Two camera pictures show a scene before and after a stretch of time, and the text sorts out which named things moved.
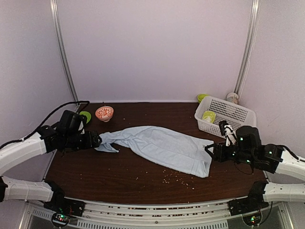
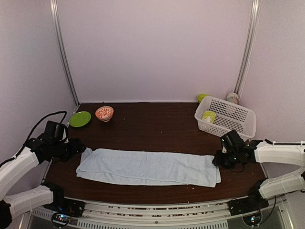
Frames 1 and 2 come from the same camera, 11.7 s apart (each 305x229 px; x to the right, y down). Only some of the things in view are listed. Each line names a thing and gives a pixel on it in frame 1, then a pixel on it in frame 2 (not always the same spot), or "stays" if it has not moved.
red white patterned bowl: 105,113 stays
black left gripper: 88,144 → 76,149
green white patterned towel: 209,116 stays
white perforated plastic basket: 211,110 stays
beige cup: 232,97 stays
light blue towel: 183,153 → 148,166
